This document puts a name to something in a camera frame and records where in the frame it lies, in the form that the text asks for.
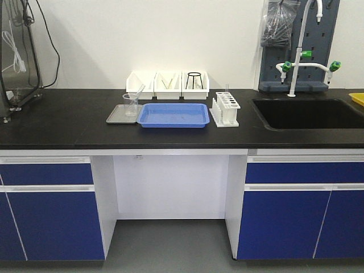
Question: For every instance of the clear glass test tube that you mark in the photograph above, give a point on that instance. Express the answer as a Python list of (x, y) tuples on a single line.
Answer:
[(139, 91)]

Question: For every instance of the white test tube rack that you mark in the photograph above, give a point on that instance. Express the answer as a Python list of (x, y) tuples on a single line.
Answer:
[(224, 110)]

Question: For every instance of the grey pegboard drying rack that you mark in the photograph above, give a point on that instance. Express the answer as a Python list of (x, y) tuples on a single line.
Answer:
[(321, 22)]

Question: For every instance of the blue plastic tray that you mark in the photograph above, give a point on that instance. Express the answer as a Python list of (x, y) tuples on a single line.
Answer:
[(173, 115)]

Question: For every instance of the right white storage bin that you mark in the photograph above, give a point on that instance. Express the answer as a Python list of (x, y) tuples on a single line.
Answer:
[(195, 94)]

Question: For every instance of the white storage bin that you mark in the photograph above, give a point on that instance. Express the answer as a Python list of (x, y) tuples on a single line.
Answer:
[(136, 79), (167, 85), (195, 94)]

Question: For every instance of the middle white storage bin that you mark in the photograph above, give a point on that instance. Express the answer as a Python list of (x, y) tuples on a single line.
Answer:
[(167, 85)]

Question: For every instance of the clear glass beaker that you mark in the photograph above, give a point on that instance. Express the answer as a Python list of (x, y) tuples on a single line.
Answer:
[(131, 104)]

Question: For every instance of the grey metal tray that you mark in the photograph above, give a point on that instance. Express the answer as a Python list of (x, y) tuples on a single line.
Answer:
[(118, 115)]

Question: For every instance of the left white storage bin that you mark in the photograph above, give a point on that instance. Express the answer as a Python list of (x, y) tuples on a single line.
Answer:
[(136, 79)]

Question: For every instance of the black lab sink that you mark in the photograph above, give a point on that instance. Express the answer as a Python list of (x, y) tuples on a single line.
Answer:
[(290, 114)]

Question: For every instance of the white gooseneck lab faucet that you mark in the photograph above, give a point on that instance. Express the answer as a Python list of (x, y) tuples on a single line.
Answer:
[(283, 68)]

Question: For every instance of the right blue cabinet door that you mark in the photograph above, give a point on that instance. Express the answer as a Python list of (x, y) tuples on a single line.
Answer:
[(281, 224)]

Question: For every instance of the blue cabinet door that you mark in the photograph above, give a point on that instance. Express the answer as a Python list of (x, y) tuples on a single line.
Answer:
[(58, 225), (281, 224)]

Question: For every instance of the left blue drawer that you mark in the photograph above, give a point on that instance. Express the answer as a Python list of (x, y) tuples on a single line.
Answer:
[(47, 174)]

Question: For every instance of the blue drawer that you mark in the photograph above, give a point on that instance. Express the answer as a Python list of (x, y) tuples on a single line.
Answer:
[(47, 174), (293, 173)]

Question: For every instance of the plastic bag of pegs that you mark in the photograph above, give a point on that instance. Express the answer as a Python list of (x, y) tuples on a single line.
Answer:
[(278, 23)]

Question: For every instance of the left blue cabinet door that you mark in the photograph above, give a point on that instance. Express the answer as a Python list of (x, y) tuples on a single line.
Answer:
[(58, 225)]

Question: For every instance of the right blue drawer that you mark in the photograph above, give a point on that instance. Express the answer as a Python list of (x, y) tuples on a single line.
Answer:
[(293, 173)]

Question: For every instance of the yellow tray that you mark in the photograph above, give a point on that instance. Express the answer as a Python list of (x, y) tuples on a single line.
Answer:
[(357, 98)]

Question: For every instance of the far right blue door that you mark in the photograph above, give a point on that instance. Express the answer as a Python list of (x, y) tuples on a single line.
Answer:
[(342, 231)]

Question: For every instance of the far left blue door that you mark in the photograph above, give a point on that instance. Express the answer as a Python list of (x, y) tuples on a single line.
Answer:
[(11, 248)]

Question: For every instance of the black wire tripod stand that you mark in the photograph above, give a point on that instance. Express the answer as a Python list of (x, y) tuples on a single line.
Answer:
[(194, 80)]

